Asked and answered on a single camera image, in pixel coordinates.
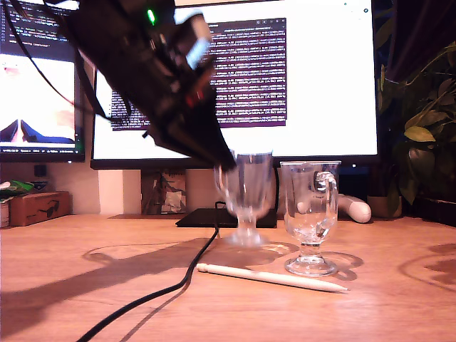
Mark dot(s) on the black monitor showing code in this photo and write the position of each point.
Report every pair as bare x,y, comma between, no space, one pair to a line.
21,89

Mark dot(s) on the small dark leafy plant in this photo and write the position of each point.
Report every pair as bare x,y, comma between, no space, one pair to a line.
406,185

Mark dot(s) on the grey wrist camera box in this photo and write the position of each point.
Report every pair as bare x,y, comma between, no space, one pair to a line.
199,46

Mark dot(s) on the black rectangular plant tray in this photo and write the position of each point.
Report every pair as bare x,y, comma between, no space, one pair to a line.
438,213

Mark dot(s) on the white game controller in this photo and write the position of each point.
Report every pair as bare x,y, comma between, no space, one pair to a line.
356,210

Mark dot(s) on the white pen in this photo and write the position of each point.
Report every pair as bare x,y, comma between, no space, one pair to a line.
267,277

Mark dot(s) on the cream round plant pot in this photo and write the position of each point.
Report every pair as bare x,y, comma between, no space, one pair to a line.
380,208

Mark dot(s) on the small footed glass cup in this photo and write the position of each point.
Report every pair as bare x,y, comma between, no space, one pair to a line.
249,199
310,265

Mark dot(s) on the small dark wall plate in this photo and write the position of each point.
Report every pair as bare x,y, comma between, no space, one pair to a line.
40,171

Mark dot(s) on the black Huawei computer monitor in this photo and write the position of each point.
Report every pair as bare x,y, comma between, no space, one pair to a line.
320,89

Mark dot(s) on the large green leafy plant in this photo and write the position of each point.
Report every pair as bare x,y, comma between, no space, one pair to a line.
427,121

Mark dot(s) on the grey printed picture card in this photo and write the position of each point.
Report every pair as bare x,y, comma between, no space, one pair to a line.
164,192

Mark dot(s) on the small white box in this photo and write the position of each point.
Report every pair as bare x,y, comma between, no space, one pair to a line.
4,215

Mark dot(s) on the green plastic packet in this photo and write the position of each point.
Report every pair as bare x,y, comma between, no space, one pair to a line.
14,187

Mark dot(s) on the brown box with sunglasses print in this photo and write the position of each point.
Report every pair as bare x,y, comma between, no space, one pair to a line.
39,210

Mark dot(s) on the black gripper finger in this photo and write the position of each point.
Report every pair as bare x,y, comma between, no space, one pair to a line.
192,142
208,121

